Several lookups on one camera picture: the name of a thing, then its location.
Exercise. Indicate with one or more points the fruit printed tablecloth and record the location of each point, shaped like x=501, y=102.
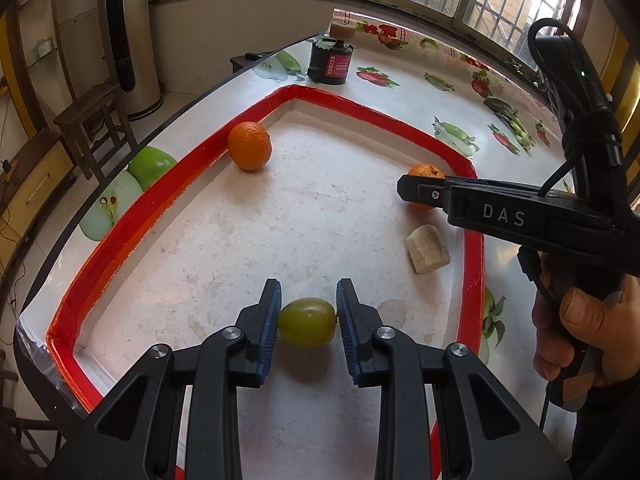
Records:
x=400, y=105

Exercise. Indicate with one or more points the cork disc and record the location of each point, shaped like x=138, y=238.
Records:
x=342, y=30

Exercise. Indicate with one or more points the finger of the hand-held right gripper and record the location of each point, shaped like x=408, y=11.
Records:
x=492, y=183
x=422, y=193

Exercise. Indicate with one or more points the person's right hand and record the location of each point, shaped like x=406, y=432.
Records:
x=592, y=325

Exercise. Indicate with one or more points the person's right forearm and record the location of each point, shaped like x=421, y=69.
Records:
x=610, y=435

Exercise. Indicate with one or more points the short cork block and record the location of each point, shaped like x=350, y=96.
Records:
x=427, y=249

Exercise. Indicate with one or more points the white tower air conditioner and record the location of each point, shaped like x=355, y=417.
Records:
x=132, y=35

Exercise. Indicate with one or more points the small orange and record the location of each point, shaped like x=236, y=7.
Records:
x=425, y=171

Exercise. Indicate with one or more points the wooden stool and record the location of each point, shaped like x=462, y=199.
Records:
x=90, y=110

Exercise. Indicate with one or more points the dark side table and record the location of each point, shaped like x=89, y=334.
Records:
x=247, y=65

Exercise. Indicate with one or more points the yellow wooden cabinet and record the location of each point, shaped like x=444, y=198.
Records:
x=35, y=180

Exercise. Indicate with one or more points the yellow wooden door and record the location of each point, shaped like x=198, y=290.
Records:
x=622, y=110

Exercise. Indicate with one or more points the black cylindrical motor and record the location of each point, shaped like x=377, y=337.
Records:
x=330, y=62

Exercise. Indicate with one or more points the large orange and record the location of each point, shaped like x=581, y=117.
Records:
x=249, y=146

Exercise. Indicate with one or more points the white wall shelf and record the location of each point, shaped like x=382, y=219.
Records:
x=42, y=35

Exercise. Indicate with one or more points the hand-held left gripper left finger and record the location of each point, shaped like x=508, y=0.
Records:
x=270, y=332

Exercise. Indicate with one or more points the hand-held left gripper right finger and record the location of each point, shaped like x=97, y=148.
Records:
x=346, y=332

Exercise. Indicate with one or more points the green grape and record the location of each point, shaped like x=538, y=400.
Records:
x=306, y=321

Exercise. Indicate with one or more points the red rimmed tray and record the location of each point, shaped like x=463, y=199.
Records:
x=250, y=240

